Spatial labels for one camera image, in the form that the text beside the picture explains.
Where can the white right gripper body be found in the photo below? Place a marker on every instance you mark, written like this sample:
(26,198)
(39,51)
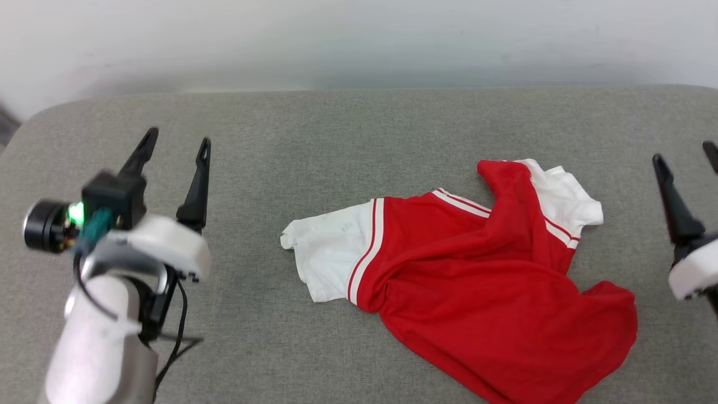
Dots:
(698,272)

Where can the black cylinder with green light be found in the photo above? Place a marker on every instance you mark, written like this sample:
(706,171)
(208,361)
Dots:
(45,224)

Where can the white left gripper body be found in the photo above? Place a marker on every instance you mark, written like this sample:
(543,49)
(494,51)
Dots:
(168,244)

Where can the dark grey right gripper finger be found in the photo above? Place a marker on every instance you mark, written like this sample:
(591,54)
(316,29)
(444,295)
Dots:
(676,207)
(713,152)

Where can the grey fabric sofa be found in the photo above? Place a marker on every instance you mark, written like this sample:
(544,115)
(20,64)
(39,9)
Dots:
(336,140)

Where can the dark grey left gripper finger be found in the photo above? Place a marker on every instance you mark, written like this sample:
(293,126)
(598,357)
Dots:
(196,191)
(141,151)

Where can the red and white t-shirt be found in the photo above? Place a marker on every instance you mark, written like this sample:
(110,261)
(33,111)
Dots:
(477,269)

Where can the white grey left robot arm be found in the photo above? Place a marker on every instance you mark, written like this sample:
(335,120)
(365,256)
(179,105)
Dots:
(95,348)

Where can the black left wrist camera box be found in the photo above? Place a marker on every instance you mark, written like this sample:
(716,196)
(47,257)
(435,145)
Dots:
(115,196)

